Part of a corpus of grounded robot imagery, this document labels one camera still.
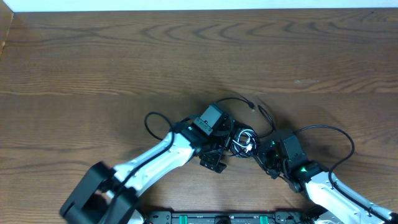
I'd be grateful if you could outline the white USB cable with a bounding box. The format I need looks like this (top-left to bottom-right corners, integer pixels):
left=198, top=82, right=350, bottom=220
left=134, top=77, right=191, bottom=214
left=232, top=130, right=257, bottom=154

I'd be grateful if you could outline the thin black cable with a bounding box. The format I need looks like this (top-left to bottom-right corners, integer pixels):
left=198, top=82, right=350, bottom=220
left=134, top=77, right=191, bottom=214
left=214, top=96, right=276, bottom=139

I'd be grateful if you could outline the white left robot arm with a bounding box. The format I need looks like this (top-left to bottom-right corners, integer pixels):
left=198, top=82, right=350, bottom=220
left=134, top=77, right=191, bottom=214
left=60, top=115, right=234, bottom=224

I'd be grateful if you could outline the black left camera cable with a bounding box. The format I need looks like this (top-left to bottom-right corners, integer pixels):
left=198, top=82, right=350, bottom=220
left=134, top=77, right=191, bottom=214
left=102, top=111, right=200, bottom=224

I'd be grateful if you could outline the black camera cable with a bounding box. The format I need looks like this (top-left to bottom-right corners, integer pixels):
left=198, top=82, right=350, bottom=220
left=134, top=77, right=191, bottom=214
left=294, top=124, right=396, bottom=224
left=102, top=111, right=200, bottom=224

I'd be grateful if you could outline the black right camera cable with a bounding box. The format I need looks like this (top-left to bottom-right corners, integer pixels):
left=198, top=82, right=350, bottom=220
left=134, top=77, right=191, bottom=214
left=294, top=124, right=396, bottom=224

